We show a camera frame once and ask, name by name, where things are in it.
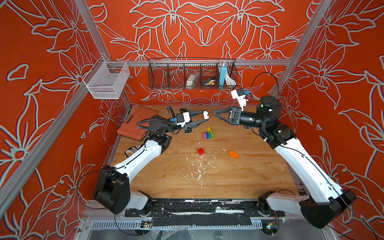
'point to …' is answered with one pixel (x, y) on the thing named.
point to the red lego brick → (200, 152)
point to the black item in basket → (208, 82)
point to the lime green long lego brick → (211, 133)
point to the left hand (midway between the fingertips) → (205, 114)
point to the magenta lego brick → (204, 135)
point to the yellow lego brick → (208, 129)
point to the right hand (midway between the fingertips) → (213, 116)
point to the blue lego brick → (207, 135)
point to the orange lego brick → (233, 154)
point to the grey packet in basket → (192, 80)
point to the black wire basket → (172, 73)
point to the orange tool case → (137, 113)
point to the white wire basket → (107, 80)
